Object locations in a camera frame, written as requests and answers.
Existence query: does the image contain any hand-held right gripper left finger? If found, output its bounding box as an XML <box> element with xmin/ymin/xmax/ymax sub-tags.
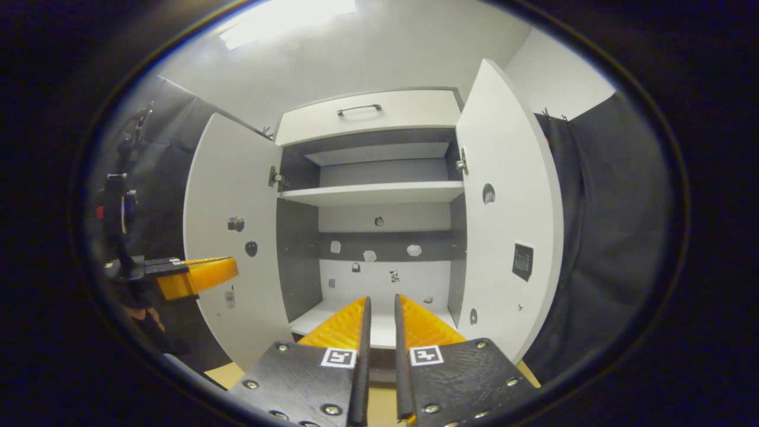
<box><xmin>227</xmin><ymin>295</ymin><xmax>373</xmax><ymax>427</ymax></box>

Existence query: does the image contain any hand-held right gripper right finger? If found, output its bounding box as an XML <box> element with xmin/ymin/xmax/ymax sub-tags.
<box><xmin>394</xmin><ymin>294</ymin><xmax>539</xmax><ymax>427</ymax></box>

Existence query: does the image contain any black backdrop cloth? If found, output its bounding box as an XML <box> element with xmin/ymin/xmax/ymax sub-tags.
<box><xmin>89</xmin><ymin>74</ymin><xmax>273</xmax><ymax>374</ymax></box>
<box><xmin>566</xmin><ymin>92</ymin><xmax>674</xmax><ymax>380</ymax></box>
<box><xmin>521</xmin><ymin>111</ymin><xmax>589</xmax><ymax>383</ymax></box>

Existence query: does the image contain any white double-door shoe cabinet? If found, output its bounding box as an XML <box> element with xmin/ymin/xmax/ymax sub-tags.
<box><xmin>274</xmin><ymin>88</ymin><xmax>469</xmax><ymax>380</ymax></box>

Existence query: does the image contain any ceiling light panel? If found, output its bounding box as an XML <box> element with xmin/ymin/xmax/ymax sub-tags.
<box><xmin>219</xmin><ymin>0</ymin><xmax>356</xmax><ymax>51</ymax></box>

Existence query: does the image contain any white cabinet door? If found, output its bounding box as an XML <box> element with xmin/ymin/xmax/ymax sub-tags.
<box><xmin>454</xmin><ymin>58</ymin><xmax>565</xmax><ymax>365</ymax></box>
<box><xmin>183</xmin><ymin>113</ymin><xmax>294</xmax><ymax>373</ymax></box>

